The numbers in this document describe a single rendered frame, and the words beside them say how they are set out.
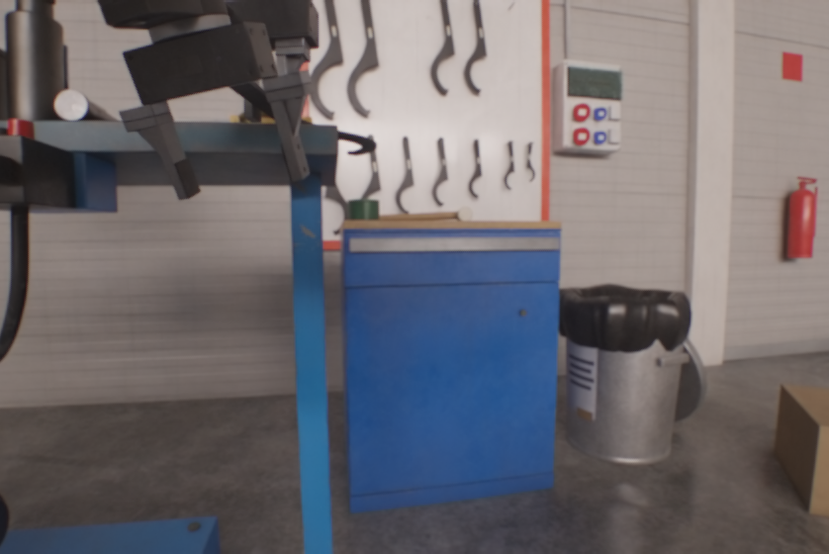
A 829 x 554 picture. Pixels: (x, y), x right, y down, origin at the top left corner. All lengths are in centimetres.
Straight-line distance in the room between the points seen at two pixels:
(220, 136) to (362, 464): 110
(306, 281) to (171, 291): 184
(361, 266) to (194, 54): 95
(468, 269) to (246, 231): 149
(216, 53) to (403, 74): 225
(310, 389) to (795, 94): 402
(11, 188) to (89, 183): 13
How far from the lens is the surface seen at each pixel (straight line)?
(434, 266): 137
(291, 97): 46
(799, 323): 436
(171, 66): 50
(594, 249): 301
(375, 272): 134
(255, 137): 73
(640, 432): 195
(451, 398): 147
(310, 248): 88
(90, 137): 80
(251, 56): 46
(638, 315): 176
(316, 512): 105
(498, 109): 278
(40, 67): 89
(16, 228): 76
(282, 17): 66
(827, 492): 195
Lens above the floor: 88
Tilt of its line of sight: 5 degrees down
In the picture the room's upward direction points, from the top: straight up
